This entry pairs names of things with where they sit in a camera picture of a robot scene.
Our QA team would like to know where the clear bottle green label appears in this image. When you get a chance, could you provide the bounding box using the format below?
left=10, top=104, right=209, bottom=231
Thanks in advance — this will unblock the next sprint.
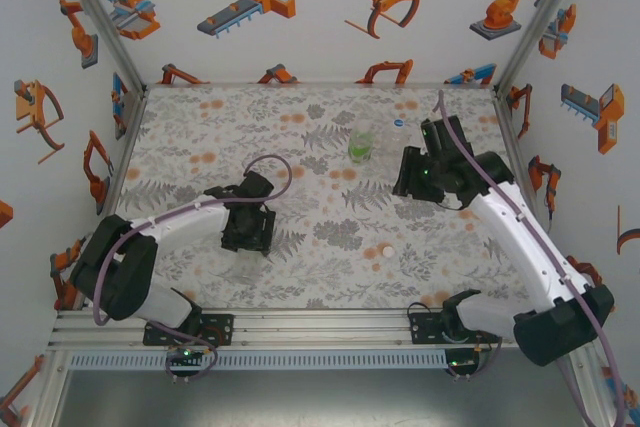
left=347, top=119, right=375, bottom=165

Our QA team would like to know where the aluminium side bar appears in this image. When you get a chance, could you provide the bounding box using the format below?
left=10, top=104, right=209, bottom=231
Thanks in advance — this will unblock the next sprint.
left=94, top=86, right=150, bottom=258
left=492, top=89, right=556, bottom=248

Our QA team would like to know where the grey floral tablecloth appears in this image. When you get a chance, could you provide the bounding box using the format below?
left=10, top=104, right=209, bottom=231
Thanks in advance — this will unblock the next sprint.
left=97, top=85, right=547, bottom=311

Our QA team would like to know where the brushed grey metal panel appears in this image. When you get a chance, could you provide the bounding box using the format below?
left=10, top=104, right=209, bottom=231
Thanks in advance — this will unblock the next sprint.
left=52, top=369, right=596, bottom=427

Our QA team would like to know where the aluminium frame rail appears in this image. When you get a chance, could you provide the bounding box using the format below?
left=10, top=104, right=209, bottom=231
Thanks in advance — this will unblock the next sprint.
left=47, top=307, right=521, bottom=349

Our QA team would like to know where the thin aluminium frame bar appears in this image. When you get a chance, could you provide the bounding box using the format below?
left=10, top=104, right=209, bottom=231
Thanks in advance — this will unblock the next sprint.
left=142, top=80, right=499, bottom=91

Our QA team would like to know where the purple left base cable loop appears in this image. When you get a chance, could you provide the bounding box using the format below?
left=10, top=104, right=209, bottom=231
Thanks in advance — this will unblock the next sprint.
left=143, top=321, right=220, bottom=384

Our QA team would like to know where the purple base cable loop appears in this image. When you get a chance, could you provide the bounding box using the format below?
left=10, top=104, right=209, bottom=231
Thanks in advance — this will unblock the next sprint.
left=143, top=321, right=220, bottom=384
left=447, top=336, right=502, bottom=382

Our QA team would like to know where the grey slotted cable duct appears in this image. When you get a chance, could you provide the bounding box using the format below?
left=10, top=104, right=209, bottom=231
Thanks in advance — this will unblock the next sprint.
left=67, top=350, right=447, bottom=372

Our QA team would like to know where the aluminium corner post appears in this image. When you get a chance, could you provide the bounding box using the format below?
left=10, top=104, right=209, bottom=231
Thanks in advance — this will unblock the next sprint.
left=49, top=0, right=150, bottom=97
left=492, top=0, right=597, bottom=98

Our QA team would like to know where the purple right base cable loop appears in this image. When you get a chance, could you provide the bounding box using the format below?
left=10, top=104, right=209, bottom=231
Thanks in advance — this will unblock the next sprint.
left=447, top=336, right=502, bottom=382

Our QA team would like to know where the aluminium frame leg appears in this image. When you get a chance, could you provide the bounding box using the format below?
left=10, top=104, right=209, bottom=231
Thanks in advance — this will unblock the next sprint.
left=569, top=351, right=619, bottom=427
left=27, top=346, right=71, bottom=427

